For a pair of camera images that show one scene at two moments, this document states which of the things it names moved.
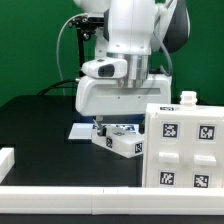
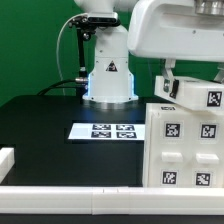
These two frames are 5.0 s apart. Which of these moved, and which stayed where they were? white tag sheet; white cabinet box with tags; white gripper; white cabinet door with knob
Moved: white cabinet box with tags; white gripper
Stayed: white cabinet door with knob; white tag sheet
